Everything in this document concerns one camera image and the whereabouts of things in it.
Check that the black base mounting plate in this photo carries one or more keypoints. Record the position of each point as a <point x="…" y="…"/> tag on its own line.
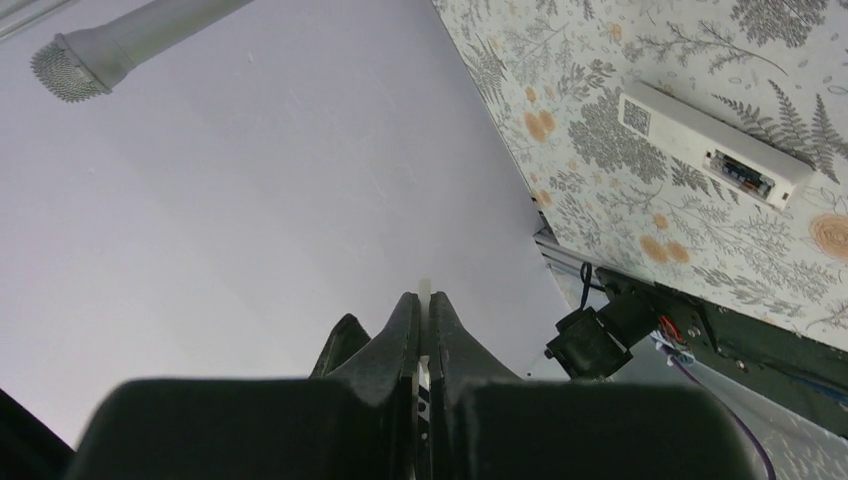
<point x="803" y="375"/>

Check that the white remote control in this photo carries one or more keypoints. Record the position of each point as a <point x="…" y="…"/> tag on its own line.
<point x="732" y="158"/>

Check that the grey microphone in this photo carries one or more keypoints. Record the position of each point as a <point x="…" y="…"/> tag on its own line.
<point x="87" y="63"/>

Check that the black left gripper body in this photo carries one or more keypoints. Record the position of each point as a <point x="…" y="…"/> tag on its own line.
<point x="345" y="339"/>

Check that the white battery cover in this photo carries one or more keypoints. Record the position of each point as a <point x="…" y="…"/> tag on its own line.
<point x="423" y="455"/>

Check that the floral patterned table mat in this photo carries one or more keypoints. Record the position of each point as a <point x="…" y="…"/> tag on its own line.
<point x="552" y="74"/>

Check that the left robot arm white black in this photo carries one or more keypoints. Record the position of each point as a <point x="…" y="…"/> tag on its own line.
<point x="590" y="343"/>

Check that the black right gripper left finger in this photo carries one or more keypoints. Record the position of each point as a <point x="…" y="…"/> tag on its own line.
<point x="356" y="422"/>

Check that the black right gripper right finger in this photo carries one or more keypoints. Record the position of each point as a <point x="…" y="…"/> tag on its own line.
<point x="488" y="423"/>

